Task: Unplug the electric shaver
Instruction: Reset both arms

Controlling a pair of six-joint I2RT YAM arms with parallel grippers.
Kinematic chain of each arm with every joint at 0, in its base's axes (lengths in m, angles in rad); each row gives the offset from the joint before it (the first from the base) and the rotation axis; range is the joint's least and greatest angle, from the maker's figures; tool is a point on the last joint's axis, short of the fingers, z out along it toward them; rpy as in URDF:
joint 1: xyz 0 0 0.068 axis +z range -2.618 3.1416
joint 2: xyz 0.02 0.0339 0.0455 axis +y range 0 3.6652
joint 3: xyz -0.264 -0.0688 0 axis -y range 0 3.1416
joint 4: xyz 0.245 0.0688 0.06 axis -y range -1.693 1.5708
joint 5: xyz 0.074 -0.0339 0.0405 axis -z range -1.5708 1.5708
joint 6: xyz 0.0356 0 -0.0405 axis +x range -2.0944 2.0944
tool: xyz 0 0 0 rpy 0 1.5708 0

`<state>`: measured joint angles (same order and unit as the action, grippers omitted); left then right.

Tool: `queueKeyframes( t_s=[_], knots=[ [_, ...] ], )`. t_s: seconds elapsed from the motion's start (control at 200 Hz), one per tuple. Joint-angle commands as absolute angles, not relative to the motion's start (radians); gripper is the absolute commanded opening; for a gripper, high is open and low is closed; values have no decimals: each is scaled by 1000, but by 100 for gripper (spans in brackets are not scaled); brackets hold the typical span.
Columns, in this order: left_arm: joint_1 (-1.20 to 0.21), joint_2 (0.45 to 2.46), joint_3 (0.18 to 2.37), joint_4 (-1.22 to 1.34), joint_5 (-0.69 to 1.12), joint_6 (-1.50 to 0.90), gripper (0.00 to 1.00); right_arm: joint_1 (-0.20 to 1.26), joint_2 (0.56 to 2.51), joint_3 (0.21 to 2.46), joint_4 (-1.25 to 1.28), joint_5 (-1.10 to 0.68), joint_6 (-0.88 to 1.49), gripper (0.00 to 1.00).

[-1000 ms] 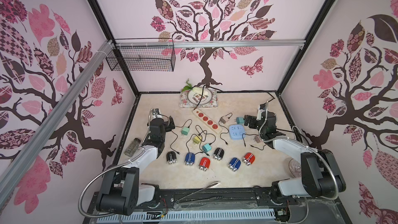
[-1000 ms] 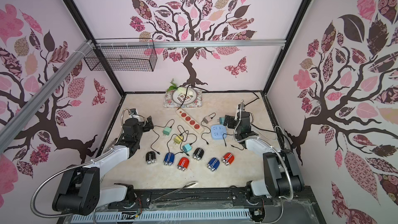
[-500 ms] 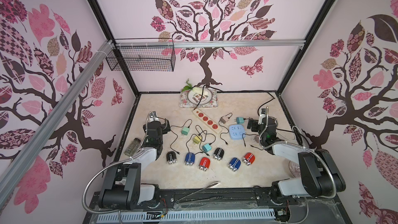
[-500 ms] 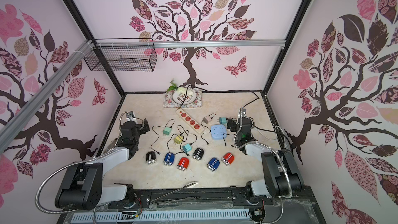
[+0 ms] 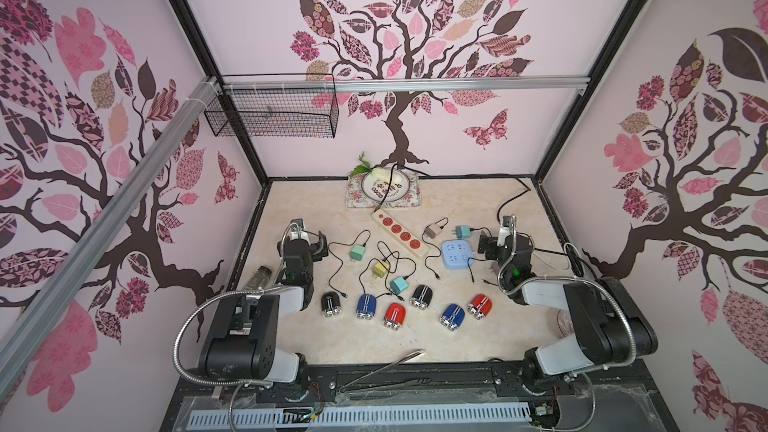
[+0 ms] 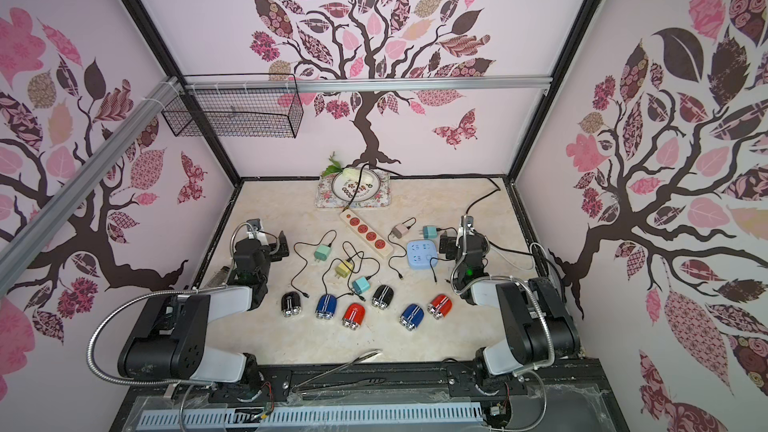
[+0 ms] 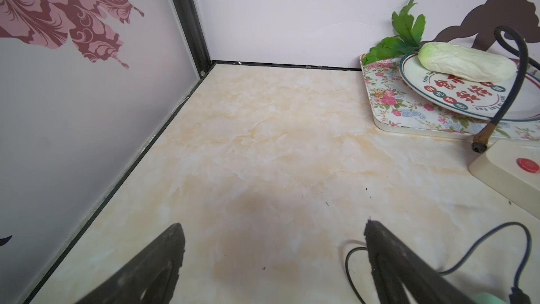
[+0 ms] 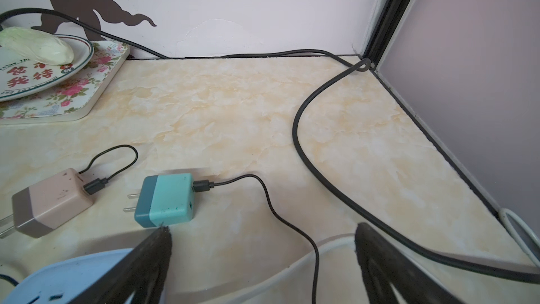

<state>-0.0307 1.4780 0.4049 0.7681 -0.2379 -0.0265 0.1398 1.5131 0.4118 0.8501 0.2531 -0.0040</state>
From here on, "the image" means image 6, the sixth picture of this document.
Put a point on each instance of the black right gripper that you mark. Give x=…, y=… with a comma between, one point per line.
x=452, y=245

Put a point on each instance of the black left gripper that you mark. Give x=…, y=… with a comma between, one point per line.
x=280, y=252

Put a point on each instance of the black electric shaver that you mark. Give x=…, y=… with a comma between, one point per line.
x=291, y=304
x=382, y=297

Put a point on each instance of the red electric shaver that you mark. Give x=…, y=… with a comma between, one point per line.
x=440, y=306
x=354, y=316

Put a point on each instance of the green USB charger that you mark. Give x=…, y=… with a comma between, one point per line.
x=322, y=252

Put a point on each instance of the pink USB charger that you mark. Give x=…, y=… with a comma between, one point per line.
x=400, y=230

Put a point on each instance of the blue electric shaver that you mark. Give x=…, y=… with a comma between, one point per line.
x=326, y=307
x=412, y=316

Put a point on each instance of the yellow USB charger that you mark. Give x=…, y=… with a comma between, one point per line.
x=344, y=268

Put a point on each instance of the teal USB charger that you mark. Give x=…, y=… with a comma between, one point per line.
x=360, y=286
x=430, y=232

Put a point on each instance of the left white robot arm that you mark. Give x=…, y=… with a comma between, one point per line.
x=169, y=339

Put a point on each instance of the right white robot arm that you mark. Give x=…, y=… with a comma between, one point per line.
x=537, y=328

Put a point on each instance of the glass spice jar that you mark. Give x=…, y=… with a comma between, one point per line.
x=220, y=278

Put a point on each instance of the blue square power cube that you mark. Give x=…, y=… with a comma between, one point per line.
x=420, y=254

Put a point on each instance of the beige power strip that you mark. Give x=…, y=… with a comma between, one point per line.
x=362, y=230

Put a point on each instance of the floral rectangular tray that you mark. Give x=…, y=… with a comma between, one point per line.
x=325, y=199

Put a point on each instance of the green leaf sprig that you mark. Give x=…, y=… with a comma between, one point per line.
x=334, y=167

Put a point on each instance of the pale green vegetable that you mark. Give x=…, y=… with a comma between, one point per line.
x=351, y=174

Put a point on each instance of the black wire basket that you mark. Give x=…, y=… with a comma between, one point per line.
x=253, y=105

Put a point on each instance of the aluminium rail back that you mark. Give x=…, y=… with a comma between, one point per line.
x=372, y=84

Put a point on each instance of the aluminium rail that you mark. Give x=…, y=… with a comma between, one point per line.
x=17, y=257
x=372, y=84

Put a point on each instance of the white slotted cable duct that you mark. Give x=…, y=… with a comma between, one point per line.
x=220, y=419

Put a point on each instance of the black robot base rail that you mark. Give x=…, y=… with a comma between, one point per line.
x=572, y=395

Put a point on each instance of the aluminium rail left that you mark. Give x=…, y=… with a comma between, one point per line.
x=17, y=257

